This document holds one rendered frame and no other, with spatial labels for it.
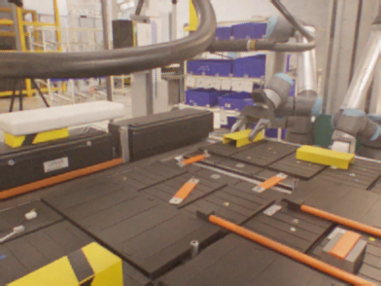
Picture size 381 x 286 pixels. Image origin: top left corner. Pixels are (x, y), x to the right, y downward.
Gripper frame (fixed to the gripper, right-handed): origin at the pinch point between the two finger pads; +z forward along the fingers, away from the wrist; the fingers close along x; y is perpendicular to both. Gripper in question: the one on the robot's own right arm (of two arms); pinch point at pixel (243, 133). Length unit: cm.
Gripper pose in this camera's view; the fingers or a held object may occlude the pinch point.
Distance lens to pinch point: 128.5
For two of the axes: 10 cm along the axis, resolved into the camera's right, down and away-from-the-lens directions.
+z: -5.9, 7.1, -3.9
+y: 4.1, 6.8, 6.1
